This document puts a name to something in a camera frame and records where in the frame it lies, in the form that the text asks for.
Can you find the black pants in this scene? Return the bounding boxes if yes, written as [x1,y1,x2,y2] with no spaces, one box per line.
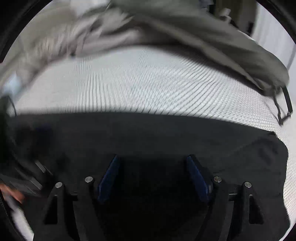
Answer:
[1,113,290,240]

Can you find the person's left hand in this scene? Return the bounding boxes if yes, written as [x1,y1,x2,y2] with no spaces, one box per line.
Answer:
[0,184,25,203]

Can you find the light blue pillow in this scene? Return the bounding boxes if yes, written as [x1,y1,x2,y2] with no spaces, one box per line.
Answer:
[2,73,23,98]

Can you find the beige crumpled blanket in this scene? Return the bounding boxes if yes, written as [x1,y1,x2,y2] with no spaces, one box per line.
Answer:
[13,6,144,88]

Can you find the white honeycomb mattress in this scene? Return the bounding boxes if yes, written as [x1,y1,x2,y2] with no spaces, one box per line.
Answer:
[1,45,295,239]

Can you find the dark grey sleeping bag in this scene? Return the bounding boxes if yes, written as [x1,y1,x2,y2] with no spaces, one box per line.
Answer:
[111,1,293,125]

